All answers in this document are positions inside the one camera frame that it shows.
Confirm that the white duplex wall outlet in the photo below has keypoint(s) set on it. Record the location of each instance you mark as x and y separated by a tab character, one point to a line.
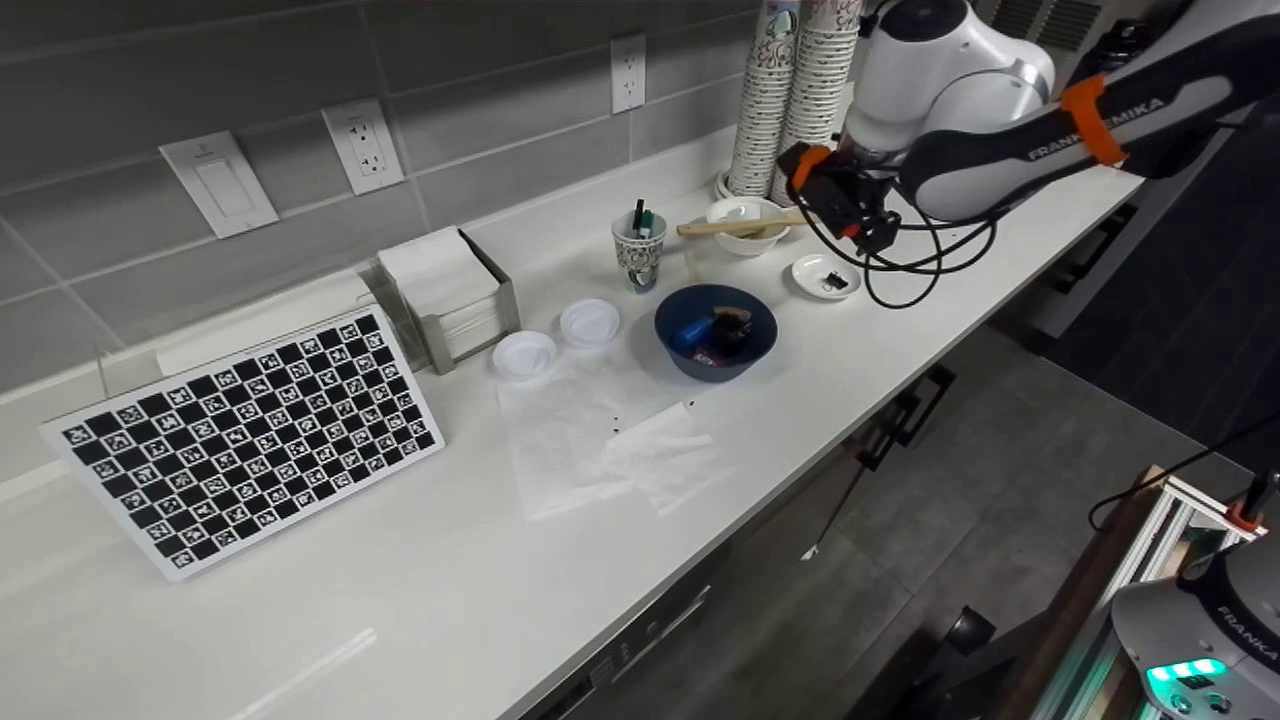
366	144

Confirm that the dark blue bowl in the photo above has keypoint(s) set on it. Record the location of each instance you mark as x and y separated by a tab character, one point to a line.
684	334

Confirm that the small white plate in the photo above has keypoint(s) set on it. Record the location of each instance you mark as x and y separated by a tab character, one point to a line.
809	276

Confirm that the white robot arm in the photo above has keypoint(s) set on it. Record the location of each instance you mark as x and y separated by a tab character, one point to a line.
964	121

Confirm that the white wall power outlet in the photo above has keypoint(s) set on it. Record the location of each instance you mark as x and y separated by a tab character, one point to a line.
631	74

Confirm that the tall paper cup stack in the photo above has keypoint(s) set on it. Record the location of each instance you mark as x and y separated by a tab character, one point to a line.
763	101

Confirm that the grey robot base with light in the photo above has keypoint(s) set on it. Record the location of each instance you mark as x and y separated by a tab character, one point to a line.
1188	647

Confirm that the white light switch plate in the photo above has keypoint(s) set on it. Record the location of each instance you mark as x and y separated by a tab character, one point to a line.
222	180

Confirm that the white bowl with wooden spoon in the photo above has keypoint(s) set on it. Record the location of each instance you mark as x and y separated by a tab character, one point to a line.
740	210

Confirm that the metal napkin holder box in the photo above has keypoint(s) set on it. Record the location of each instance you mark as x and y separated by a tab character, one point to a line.
453	295

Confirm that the black gripper orange band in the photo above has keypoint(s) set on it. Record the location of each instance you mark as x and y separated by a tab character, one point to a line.
843	192

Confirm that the clear plastic sheet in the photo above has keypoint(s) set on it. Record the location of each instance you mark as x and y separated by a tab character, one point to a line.
608	433

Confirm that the checkered calibration board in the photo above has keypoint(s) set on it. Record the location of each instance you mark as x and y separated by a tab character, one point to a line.
222	457

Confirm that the wooden spoon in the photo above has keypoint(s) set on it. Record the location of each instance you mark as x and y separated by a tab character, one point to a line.
740	230

